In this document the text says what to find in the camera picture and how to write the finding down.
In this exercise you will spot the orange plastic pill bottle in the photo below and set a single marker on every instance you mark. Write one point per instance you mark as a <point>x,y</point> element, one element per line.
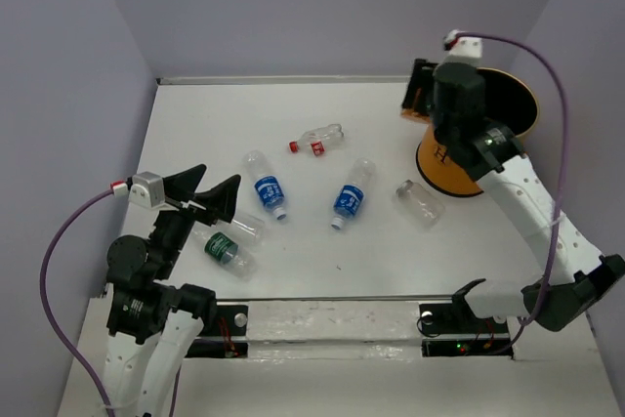
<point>416,106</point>

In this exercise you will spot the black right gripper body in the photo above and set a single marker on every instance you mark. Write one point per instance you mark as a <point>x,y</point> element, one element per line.
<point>440,128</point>

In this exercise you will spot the silver bolt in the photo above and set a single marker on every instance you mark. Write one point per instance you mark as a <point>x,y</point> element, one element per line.
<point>240,320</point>
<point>427,318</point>

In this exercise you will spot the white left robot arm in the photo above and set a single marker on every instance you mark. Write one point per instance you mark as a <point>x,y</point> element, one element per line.
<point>151,325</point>

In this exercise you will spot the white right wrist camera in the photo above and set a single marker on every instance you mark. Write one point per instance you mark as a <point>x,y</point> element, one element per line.
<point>462,49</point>

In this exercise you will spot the silver bolt left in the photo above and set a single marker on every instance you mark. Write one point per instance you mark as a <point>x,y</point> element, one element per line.
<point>240,320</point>

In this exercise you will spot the red cap small bottle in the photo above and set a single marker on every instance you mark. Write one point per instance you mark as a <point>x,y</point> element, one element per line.
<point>318,141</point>

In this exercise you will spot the green label plastic bottle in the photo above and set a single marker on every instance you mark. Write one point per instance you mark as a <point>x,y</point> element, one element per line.
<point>226,253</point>

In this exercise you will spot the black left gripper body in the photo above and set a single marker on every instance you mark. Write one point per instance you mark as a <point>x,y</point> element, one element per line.
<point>191,209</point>

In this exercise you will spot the clear plastic bottle no label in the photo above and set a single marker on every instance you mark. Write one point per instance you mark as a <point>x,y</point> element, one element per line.
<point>248,229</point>

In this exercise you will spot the orange cylindrical bin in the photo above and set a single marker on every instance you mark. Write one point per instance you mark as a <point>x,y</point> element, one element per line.
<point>508,101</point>

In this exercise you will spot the silver bolt right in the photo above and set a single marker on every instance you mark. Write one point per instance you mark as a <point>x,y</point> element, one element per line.
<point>427,318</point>

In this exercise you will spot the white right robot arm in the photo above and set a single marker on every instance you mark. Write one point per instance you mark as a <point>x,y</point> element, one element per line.
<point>580,273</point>

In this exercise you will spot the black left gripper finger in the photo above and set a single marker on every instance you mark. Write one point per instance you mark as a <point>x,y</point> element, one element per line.
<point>219,202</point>
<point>180,188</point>

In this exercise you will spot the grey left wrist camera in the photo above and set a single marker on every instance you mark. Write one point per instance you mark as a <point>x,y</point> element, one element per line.
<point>143,189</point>

